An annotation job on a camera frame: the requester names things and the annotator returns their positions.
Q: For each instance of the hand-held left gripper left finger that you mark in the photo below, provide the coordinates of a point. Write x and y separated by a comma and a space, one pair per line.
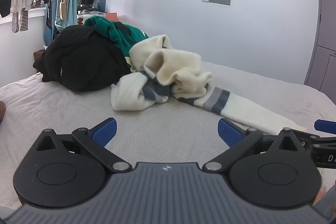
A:
105, 132

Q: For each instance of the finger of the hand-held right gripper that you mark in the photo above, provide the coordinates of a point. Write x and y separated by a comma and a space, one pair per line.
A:
315, 138
325, 126

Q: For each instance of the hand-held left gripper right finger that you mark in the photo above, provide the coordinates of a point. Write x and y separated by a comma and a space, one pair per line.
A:
229, 134

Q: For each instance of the cream striped knit sweater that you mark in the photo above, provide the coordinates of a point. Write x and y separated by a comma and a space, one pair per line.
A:
183, 69

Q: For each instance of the person's leg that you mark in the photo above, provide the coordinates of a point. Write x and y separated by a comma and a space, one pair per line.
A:
329, 203

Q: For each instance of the grey wardrobe door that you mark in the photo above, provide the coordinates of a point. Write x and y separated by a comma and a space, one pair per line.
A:
325, 29

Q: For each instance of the green sweater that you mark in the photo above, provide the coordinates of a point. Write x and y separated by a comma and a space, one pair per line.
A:
118, 35

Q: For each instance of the dark brown nightstand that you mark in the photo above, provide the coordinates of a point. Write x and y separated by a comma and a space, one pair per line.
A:
39, 54

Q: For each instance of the red box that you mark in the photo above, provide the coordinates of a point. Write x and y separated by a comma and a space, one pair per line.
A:
111, 16

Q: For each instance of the patterned cloth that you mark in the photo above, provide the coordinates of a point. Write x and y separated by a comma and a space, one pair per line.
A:
90, 15

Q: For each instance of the light blue curtain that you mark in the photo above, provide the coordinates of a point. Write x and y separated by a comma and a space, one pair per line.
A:
73, 8

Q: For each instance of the hanging black white striped garment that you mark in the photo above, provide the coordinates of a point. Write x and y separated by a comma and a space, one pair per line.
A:
19, 20

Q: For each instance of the grey wall socket panel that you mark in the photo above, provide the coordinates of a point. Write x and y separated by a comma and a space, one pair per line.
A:
220, 0

